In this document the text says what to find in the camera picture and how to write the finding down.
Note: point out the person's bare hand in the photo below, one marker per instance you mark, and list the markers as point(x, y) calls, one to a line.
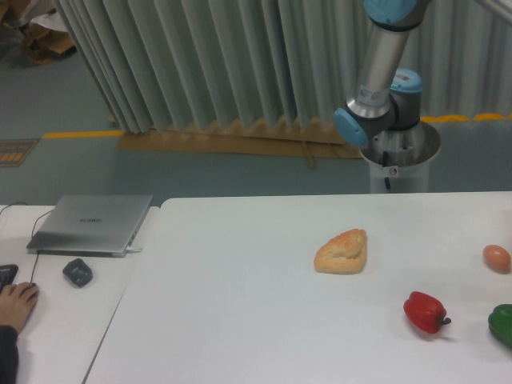
point(17, 303)

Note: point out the dark sleeved forearm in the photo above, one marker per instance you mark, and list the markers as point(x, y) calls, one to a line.
point(9, 355)

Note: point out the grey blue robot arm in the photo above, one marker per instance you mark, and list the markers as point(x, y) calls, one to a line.
point(380, 72)

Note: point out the red bell pepper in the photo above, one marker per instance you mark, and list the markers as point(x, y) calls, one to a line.
point(426, 312)

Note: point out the green bell pepper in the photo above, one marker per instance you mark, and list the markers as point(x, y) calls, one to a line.
point(499, 323)

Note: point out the black keyboard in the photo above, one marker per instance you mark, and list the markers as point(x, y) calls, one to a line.
point(8, 273)

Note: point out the black computer mouse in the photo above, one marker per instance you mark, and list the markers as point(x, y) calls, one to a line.
point(78, 273)

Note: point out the silver closed laptop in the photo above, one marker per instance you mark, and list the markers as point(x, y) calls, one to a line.
point(91, 225)

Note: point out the pale green folded curtain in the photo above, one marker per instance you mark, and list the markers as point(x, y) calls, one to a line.
point(162, 64)

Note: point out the brown cardboard sheet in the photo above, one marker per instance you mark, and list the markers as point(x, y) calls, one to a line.
point(312, 141)

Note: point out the golden bread pastry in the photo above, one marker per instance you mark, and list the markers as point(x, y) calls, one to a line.
point(346, 253)

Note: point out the brown egg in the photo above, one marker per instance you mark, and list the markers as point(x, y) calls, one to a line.
point(497, 258)

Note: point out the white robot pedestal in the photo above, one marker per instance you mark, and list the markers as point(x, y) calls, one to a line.
point(399, 160)

